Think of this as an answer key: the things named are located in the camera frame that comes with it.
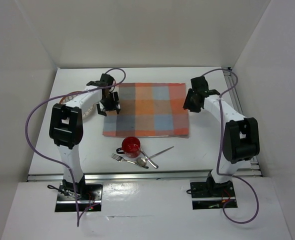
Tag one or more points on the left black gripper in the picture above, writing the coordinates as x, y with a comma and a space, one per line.
114, 104

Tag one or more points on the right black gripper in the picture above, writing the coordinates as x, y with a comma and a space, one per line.
187, 105

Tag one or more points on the plaid orange blue cloth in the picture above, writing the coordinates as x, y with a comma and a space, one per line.
149, 110

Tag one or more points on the red enamel mug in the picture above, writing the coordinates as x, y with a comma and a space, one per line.
130, 146

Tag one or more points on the floral patterned ceramic plate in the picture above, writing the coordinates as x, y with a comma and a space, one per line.
74, 94

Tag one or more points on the silver fork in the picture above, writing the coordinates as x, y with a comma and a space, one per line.
121, 159

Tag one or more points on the silver spoon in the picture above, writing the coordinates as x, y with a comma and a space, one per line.
142, 160

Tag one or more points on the silver table knife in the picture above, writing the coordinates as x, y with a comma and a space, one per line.
149, 160

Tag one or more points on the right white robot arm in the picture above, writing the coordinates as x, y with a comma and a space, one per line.
223, 172

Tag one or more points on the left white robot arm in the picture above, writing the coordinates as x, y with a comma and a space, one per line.
66, 126

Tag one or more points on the right aluminium rail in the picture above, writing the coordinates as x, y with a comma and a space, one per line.
241, 134

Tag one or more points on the aluminium rail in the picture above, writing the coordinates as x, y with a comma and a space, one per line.
127, 176
241, 134

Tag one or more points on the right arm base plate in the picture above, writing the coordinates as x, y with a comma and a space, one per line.
208, 195

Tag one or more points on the front aluminium rail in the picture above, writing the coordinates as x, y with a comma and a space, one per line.
127, 176

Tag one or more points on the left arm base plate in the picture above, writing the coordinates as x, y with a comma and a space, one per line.
91, 198

